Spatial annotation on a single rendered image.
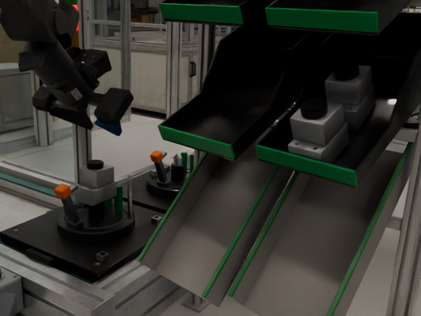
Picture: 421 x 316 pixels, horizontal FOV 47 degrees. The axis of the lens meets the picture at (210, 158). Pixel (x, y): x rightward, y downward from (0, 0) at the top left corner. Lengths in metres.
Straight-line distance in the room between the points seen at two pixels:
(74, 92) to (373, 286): 0.67
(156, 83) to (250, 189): 5.40
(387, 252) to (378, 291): 0.17
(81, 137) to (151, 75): 5.05
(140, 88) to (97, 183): 5.42
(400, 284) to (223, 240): 0.25
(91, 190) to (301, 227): 0.38
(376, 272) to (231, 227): 0.45
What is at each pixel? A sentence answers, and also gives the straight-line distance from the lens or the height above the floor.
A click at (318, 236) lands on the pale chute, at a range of 0.67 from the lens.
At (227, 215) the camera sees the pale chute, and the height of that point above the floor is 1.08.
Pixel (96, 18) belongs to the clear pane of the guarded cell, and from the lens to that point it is 2.26.
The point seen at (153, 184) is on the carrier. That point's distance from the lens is 1.07.
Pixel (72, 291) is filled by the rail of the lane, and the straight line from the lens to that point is 0.76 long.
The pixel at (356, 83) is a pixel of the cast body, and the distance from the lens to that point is 0.60.
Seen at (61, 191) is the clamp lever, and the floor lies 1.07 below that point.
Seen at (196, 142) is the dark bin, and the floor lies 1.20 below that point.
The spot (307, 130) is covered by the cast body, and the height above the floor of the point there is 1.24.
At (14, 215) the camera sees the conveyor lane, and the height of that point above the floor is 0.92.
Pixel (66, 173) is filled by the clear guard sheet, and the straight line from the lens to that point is 1.18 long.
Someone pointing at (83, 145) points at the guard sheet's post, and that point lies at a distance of 1.10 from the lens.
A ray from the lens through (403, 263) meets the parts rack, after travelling 0.70.
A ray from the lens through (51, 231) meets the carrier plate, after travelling 0.92.
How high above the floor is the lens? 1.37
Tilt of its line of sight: 17 degrees down
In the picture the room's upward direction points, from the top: 3 degrees clockwise
